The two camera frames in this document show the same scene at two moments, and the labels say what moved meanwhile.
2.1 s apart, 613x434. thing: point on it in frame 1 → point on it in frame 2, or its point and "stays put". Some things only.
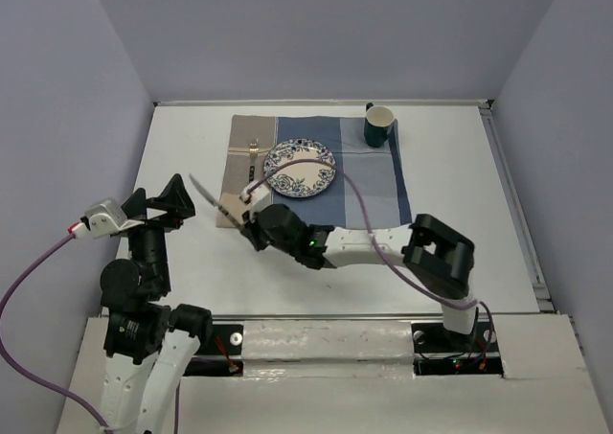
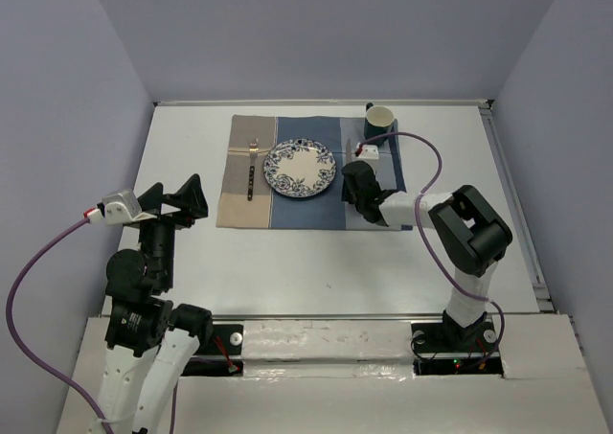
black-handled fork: (253, 148) stays put
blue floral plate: (300, 179) stays put
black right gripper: (251, 225) → (346, 194)
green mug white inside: (377, 122) stays put
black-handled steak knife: (213, 199) → (349, 158)
